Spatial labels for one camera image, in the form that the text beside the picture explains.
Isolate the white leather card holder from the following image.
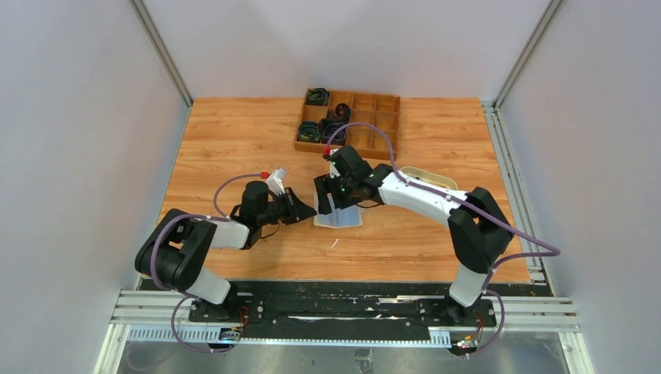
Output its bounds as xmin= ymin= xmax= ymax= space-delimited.
xmin=313 ymin=206 xmax=363 ymax=229

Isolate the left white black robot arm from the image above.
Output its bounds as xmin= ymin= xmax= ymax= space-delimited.
xmin=134 ymin=181 xmax=317 ymax=321

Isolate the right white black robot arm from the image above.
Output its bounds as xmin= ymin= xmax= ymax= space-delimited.
xmin=313 ymin=146 xmax=514 ymax=320

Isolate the dark coiled belt bottom-left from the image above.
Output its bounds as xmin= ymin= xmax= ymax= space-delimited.
xmin=297 ymin=121 xmax=321 ymax=143

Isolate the black coiled belt bottom-middle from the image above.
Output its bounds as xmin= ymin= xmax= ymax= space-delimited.
xmin=320 ymin=118 xmax=347 ymax=146

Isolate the wooden compartment tray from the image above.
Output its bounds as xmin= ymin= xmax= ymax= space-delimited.
xmin=294 ymin=88 xmax=401 ymax=161

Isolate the black coiled belt middle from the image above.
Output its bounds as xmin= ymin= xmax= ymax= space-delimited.
xmin=334 ymin=103 xmax=351 ymax=122

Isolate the beige plate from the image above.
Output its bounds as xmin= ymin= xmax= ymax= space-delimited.
xmin=400 ymin=166 xmax=458 ymax=190

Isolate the black coiled belt top-left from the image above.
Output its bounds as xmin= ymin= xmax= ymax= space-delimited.
xmin=306 ymin=87 xmax=330 ymax=107

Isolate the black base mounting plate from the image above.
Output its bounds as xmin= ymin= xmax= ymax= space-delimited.
xmin=139 ymin=278 xmax=553 ymax=342

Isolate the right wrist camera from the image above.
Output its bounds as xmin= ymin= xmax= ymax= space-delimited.
xmin=325 ymin=148 xmax=341 ymax=179

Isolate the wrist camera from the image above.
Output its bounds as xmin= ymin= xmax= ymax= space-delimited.
xmin=260 ymin=168 xmax=287 ymax=196
xmin=325 ymin=148 xmax=341 ymax=179

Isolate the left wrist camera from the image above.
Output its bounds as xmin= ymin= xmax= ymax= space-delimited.
xmin=260 ymin=168 xmax=287 ymax=196

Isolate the aluminium frame rail front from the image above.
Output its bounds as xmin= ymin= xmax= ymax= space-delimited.
xmin=94 ymin=284 xmax=595 ymax=373

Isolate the left aluminium corner post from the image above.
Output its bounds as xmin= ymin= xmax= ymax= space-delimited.
xmin=128 ymin=0 xmax=194 ymax=110

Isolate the aluminium corner post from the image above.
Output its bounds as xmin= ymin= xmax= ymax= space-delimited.
xmin=493 ymin=0 xmax=565 ymax=111
xmin=128 ymin=0 xmax=194 ymax=110

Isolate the right side aluminium rail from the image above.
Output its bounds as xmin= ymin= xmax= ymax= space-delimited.
xmin=481 ymin=101 xmax=554 ymax=295

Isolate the right aluminium corner post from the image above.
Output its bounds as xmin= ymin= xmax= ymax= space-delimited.
xmin=493 ymin=0 xmax=565 ymax=111

